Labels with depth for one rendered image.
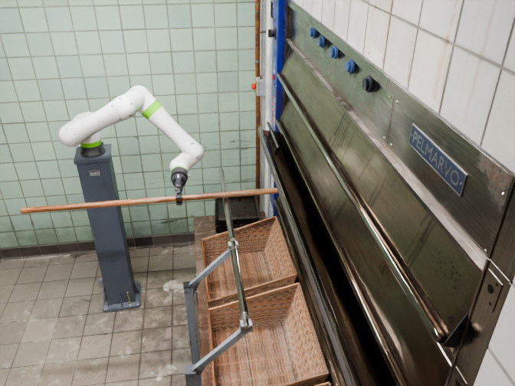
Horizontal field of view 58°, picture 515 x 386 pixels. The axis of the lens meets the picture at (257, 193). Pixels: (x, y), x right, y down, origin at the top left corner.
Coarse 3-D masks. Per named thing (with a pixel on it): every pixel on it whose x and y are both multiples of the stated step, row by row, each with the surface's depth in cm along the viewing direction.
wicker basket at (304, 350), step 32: (288, 288) 235; (224, 320) 240; (256, 320) 244; (288, 320) 240; (224, 352) 230; (256, 352) 230; (288, 352) 230; (320, 352) 197; (224, 384) 214; (256, 384) 214; (288, 384) 189
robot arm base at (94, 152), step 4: (100, 144) 279; (84, 148) 275; (88, 148) 275; (92, 148) 275; (96, 148) 277; (100, 148) 279; (104, 148) 284; (80, 152) 278; (84, 152) 276; (88, 152) 276; (92, 152) 276; (96, 152) 277; (100, 152) 280; (104, 152) 282; (84, 156) 277; (88, 156) 276; (92, 156) 277; (96, 156) 277
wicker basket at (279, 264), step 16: (256, 224) 286; (272, 224) 288; (240, 240) 290; (256, 240) 293; (272, 240) 284; (208, 256) 293; (240, 256) 294; (256, 256) 294; (272, 256) 281; (288, 256) 254; (224, 272) 280; (256, 272) 281; (272, 272) 276; (288, 272) 250; (208, 288) 269; (224, 288) 269; (256, 288) 240; (272, 288) 243; (208, 304) 240; (224, 304) 243
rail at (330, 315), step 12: (264, 144) 239; (276, 168) 215; (288, 204) 189; (300, 228) 175; (300, 240) 169; (312, 264) 157; (324, 288) 147; (324, 300) 142; (336, 324) 134; (336, 336) 131; (348, 360) 123; (348, 372) 121; (360, 384) 117
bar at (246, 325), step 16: (224, 176) 264; (224, 256) 212; (208, 272) 216; (240, 272) 193; (192, 288) 220; (240, 288) 185; (192, 304) 223; (240, 304) 178; (192, 320) 229; (192, 336) 234; (240, 336) 171; (192, 352) 240; (192, 368) 178; (192, 384) 180
